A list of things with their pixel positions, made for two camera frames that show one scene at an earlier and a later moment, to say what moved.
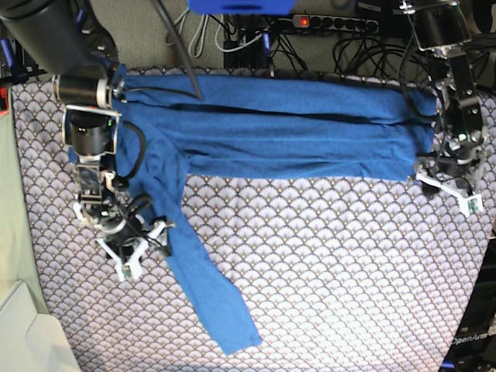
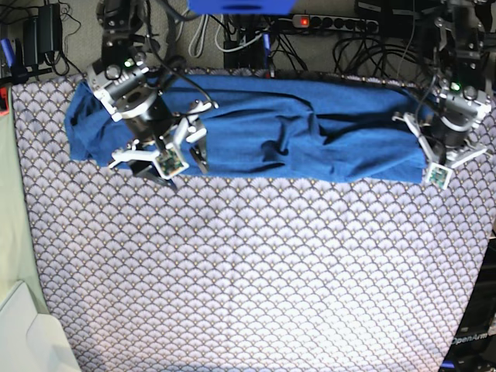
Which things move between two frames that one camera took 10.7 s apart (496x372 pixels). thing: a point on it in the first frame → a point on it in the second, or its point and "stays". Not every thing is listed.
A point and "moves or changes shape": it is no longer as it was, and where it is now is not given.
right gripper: [456, 173] → [445, 135]
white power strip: [366, 25] stays
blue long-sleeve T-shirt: [173, 127] moves or changes shape
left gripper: [125, 239] → [122, 82]
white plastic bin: [32, 342] stays
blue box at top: [242, 7] stays
